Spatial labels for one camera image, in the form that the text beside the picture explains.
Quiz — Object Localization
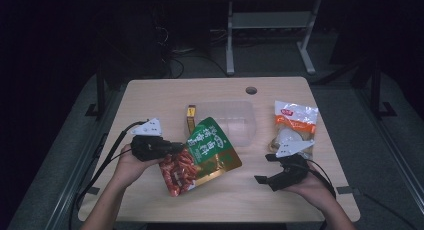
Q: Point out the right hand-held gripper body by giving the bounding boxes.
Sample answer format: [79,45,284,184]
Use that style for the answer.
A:
[266,139,316,192]

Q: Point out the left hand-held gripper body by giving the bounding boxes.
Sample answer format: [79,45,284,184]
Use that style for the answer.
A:
[129,118,172,163]

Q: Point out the green and red snack pouch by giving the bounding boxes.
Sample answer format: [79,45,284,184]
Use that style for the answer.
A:
[158,116,243,198]

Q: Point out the clear plastic container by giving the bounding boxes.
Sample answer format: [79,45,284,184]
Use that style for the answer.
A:
[184,100,258,148]

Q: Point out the person's left hand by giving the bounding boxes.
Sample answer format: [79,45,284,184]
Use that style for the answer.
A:
[114,143,164,191]

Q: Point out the person's right hand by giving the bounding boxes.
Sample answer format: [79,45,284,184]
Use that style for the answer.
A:
[286,163,336,213]

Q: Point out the white and orange food packet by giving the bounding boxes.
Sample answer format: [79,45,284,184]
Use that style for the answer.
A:
[268,100,319,159]

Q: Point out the black metal stand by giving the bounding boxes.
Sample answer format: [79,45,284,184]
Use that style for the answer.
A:
[84,64,108,119]
[369,59,398,119]

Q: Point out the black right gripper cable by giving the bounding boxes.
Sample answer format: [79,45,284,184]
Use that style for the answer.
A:
[304,159,337,230]

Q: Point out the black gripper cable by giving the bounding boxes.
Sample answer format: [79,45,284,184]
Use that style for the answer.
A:
[68,119,149,230]
[304,159,337,230]

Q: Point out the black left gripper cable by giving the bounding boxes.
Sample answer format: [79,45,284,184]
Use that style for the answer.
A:
[68,119,149,230]

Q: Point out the black floor cables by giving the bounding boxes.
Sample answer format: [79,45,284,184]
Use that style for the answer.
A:
[156,26,231,79]

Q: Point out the white metal stand frame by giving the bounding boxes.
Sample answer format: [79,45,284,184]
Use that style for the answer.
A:
[225,0,323,76]

